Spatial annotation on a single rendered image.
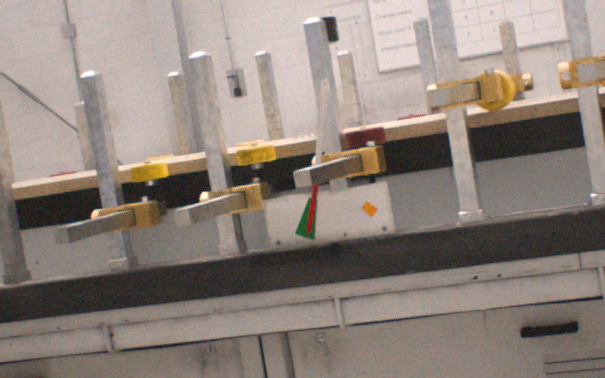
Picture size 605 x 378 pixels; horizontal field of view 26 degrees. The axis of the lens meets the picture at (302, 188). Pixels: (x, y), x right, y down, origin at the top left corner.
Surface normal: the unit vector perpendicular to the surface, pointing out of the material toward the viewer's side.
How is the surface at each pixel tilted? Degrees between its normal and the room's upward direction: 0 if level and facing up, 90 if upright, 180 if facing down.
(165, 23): 90
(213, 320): 90
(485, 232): 90
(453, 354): 90
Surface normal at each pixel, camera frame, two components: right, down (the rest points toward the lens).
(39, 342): -0.33, 0.11
